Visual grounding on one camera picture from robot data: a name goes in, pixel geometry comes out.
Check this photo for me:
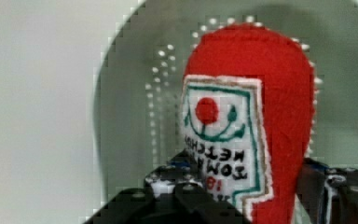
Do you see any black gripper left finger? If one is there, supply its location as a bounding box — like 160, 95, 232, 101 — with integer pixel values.
84, 151, 251, 224

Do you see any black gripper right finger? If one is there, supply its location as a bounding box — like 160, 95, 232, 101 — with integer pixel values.
296, 158, 358, 224

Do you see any red plush ketchup bottle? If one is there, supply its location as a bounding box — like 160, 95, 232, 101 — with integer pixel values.
181, 23, 315, 224

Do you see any green oval strainer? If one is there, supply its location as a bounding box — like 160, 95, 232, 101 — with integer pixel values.
94, 0, 358, 224

